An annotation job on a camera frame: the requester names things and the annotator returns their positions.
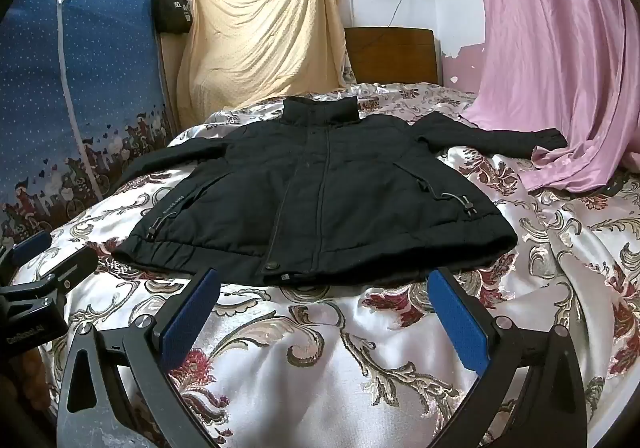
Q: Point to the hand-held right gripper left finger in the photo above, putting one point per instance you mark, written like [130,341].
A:
[190,313]

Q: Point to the blue fabric wardrobe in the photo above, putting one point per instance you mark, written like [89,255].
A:
[75,92]

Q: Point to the floral satin bedspread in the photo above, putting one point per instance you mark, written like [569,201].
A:
[310,353]

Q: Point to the black jacket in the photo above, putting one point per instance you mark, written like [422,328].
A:
[325,193]

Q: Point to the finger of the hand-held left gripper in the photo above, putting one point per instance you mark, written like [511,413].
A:
[70,265]
[31,248]

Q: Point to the pink curtain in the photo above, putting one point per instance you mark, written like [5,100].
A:
[555,52]

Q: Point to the yellow hanging cloth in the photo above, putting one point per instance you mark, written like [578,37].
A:
[260,32]

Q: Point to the black tote bag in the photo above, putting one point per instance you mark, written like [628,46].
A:
[172,10]

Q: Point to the wooden headboard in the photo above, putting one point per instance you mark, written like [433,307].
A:
[392,55]

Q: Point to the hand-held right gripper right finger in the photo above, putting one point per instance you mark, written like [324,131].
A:
[457,318]

